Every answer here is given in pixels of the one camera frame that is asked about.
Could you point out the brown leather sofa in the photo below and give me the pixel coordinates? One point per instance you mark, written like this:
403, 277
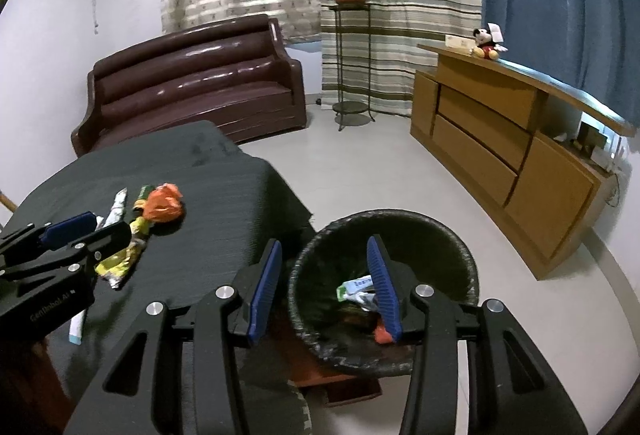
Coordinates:
190, 85

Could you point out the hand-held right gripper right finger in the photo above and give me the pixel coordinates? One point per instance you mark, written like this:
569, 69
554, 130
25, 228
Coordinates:
382, 285

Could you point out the striped curtain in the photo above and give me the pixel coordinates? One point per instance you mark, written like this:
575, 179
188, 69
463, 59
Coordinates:
425, 5

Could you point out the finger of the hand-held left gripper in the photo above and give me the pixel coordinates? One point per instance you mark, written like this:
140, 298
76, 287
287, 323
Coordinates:
110, 237
70, 226

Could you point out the dark cloth covered table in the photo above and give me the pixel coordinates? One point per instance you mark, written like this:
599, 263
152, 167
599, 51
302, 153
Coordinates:
225, 195

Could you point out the wooden stick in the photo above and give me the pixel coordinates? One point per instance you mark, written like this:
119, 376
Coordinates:
7, 201

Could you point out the white wrapper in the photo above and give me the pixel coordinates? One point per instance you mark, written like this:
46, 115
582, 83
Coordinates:
115, 210

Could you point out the small dark box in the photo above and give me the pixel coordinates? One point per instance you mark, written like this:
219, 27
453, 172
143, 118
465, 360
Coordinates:
590, 135

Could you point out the mouse plush toy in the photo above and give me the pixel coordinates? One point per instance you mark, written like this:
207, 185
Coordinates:
486, 46

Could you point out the black metal plant stand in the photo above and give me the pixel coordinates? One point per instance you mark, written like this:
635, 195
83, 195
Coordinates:
351, 107

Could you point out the orange plastic bag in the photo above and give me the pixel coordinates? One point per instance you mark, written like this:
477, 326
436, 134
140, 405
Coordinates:
382, 334
162, 205

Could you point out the white tube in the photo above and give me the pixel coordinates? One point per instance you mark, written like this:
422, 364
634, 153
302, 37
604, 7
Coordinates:
77, 325

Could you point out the yellow snack wrapper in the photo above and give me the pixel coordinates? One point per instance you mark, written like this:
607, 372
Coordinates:
122, 260

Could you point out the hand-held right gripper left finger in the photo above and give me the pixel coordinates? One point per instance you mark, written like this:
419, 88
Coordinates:
262, 295

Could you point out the blue curtain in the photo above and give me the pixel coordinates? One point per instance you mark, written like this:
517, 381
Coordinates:
550, 5

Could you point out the red-brown wooden stool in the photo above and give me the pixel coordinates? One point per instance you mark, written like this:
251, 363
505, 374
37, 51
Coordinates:
310, 370

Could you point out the white flat box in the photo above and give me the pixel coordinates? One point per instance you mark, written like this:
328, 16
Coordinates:
459, 42

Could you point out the bin with black bag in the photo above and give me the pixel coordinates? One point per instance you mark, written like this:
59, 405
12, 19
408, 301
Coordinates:
330, 265

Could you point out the wooden cabinet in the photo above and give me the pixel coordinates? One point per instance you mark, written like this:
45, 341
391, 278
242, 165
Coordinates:
550, 190

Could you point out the small green bottle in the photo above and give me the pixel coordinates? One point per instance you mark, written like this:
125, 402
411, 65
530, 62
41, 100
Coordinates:
144, 192

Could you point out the dark patterned cloth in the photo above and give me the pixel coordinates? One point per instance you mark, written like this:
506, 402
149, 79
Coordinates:
295, 410

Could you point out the white device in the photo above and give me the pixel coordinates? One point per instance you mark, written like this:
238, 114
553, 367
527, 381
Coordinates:
610, 155

